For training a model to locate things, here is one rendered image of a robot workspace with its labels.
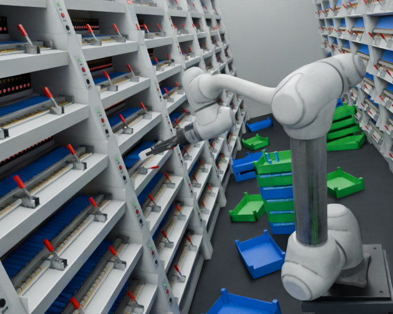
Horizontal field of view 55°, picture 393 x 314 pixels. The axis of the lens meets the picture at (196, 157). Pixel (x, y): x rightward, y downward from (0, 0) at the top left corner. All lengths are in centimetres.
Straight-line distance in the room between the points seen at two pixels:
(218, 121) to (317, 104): 60
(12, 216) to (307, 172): 79
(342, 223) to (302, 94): 60
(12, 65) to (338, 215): 113
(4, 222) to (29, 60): 46
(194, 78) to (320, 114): 64
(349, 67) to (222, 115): 57
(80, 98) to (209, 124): 50
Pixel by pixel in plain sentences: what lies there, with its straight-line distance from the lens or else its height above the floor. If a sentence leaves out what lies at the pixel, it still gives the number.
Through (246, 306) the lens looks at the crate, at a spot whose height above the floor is 0.
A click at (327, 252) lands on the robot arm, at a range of 129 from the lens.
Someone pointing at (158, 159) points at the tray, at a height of 74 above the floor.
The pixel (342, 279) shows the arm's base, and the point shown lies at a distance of 156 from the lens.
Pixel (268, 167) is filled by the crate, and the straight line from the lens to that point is 220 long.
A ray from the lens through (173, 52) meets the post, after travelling 271.
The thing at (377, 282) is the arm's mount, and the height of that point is 22.
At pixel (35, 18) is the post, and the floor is 143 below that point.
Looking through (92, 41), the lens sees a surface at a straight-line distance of 165.
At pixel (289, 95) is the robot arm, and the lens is 98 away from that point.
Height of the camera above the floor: 118
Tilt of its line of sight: 15 degrees down
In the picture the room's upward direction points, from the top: 18 degrees counter-clockwise
